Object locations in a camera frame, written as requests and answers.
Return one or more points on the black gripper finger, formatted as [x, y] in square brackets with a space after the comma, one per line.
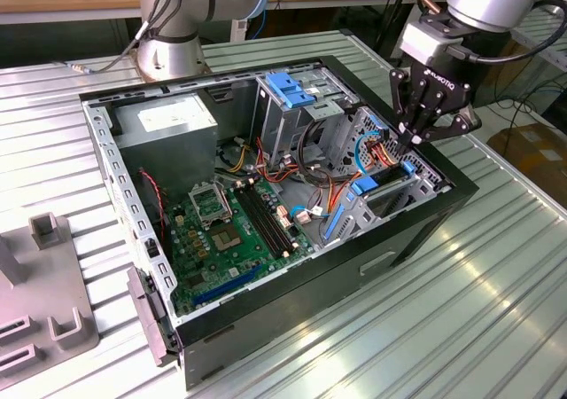
[401, 93]
[460, 122]

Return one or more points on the hard disk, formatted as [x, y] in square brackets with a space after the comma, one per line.
[363, 185]

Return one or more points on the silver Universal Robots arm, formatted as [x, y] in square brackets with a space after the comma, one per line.
[177, 40]

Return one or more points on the perforated metal disk bay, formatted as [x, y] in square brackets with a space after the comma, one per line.
[354, 221]

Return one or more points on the brown cardboard box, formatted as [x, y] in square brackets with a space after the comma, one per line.
[531, 150]

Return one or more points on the blue plastic drive latch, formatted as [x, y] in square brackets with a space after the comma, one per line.
[288, 91]

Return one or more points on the metal slat side table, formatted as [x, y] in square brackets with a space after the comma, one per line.
[553, 51]

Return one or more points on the grey metal drive cage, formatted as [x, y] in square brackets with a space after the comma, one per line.
[277, 124]

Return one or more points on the black RAM slot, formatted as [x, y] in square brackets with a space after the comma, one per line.
[259, 224]
[272, 219]

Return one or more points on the black open PC case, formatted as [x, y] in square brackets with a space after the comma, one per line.
[310, 292]

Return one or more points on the CPU socket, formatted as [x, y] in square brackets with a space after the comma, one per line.
[226, 238]

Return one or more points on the grey power supply unit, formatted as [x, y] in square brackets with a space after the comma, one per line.
[177, 150]

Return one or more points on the green motherboard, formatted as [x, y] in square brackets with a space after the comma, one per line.
[230, 261]

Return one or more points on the blue expansion slot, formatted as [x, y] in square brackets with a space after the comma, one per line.
[226, 286]

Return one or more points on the grey case side latch panel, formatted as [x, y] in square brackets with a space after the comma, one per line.
[148, 315]

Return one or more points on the grey parts rack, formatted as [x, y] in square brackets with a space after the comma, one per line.
[40, 283]

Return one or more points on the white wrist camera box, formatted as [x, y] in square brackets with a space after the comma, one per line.
[427, 42]

